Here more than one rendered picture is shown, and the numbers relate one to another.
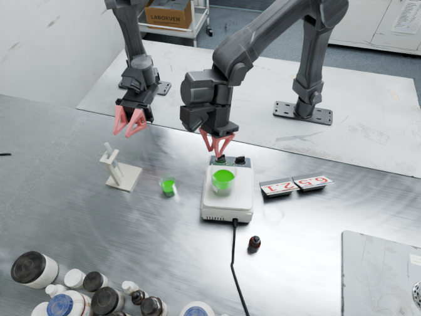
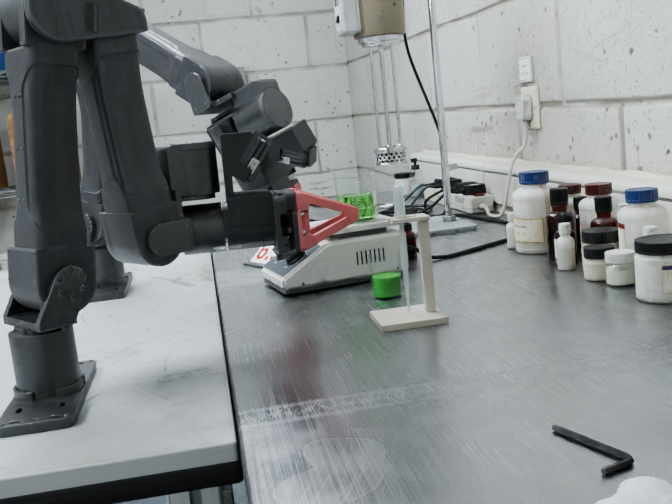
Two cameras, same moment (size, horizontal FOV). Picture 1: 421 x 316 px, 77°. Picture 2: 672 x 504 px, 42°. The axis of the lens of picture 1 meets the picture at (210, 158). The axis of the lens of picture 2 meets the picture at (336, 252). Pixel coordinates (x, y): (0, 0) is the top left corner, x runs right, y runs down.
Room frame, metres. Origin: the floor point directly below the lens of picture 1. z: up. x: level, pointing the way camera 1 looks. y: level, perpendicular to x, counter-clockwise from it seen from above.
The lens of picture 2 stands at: (0.93, 1.14, 1.16)
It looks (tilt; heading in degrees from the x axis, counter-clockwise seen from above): 9 degrees down; 245
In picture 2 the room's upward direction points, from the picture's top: 6 degrees counter-clockwise
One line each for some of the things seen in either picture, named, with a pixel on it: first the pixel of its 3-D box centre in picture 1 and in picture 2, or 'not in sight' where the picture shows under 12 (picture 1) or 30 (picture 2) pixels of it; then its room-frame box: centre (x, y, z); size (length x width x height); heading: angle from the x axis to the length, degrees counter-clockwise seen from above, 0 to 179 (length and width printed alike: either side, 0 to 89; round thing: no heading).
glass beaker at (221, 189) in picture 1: (223, 179); (354, 196); (0.33, -0.03, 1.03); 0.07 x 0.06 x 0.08; 174
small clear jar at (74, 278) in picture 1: (76, 279); (620, 267); (0.14, 0.32, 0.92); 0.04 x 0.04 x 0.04
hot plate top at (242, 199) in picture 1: (228, 186); (351, 223); (0.33, -0.04, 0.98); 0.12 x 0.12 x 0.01; 83
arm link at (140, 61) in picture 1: (144, 73); (170, 196); (0.67, 0.19, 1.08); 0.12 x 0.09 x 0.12; 18
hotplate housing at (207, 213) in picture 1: (228, 186); (339, 253); (0.36, -0.05, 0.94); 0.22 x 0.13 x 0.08; 173
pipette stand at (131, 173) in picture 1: (118, 165); (403, 268); (0.42, 0.26, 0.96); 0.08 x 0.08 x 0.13; 72
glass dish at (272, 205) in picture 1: (273, 213); not in sight; (0.29, -0.16, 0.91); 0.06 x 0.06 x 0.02
